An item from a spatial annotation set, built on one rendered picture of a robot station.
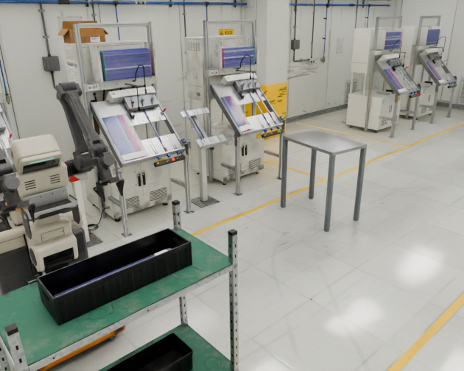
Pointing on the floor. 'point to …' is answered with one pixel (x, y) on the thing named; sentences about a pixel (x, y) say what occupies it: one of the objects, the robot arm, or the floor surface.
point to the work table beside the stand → (326, 145)
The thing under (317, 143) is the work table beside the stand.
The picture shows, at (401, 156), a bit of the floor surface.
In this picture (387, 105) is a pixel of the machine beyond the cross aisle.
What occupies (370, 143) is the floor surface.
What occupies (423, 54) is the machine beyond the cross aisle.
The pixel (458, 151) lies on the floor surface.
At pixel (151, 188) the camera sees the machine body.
